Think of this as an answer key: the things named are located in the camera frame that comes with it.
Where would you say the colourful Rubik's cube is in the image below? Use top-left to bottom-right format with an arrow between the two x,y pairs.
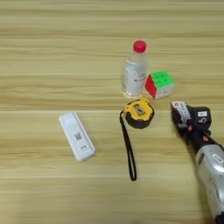
143,70 -> 176,101

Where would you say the red white small card box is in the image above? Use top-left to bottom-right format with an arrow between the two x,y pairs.
171,101 -> 193,124

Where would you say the yellow black tape measure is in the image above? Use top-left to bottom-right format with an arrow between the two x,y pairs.
118,97 -> 156,182

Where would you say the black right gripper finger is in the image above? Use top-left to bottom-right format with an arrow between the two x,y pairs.
186,104 -> 202,126
170,102 -> 190,138

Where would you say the white rectangular device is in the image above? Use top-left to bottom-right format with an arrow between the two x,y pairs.
58,111 -> 97,163

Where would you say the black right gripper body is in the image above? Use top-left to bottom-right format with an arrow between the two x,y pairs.
182,122 -> 224,153

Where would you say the clear bottle red cap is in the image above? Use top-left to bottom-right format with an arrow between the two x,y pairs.
121,39 -> 149,99

